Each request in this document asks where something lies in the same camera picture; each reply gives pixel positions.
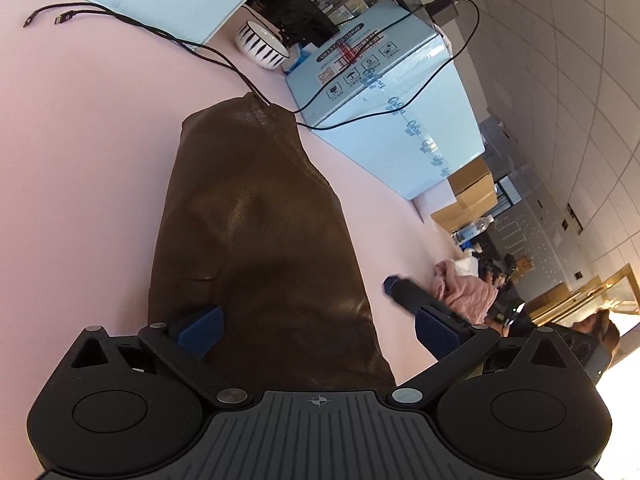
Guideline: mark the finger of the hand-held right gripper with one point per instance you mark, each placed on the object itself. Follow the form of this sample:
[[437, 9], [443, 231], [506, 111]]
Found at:
[[415, 292]]

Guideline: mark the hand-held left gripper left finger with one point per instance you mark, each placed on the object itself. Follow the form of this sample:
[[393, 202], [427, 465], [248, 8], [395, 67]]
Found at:
[[202, 331]]

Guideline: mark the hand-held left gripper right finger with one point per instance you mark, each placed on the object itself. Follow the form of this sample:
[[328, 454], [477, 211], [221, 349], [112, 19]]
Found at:
[[437, 334]]

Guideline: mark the brown leather garment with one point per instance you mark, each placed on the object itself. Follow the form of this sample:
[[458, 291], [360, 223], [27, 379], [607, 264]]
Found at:
[[260, 220]]

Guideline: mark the pink cloth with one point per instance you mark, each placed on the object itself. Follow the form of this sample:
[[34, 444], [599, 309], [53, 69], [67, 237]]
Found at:
[[462, 290]]

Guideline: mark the brown cardboard box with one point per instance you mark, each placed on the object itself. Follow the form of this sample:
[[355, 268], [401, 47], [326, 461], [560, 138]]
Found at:
[[452, 217], [475, 185]]

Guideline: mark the clear water bottle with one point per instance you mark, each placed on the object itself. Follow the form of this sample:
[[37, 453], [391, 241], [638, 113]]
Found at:
[[475, 227]]

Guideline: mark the white flat board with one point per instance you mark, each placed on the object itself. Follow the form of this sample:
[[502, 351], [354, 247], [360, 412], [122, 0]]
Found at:
[[432, 200]]

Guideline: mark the light blue carton red label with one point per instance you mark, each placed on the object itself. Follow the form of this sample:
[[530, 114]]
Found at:
[[400, 110]]

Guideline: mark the blue white packet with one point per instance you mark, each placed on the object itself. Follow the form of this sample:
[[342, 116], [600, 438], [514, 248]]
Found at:
[[300, 60]]

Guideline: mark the black power adapter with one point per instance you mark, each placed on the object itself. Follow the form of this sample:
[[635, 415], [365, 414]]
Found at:
[[442, 6]]

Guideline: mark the white bowl dark leaf pattern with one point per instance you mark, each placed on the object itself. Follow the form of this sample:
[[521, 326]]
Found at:
[[260, 45]]

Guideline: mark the gold metal frame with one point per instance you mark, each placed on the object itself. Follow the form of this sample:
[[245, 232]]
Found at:
[[600, 285]]

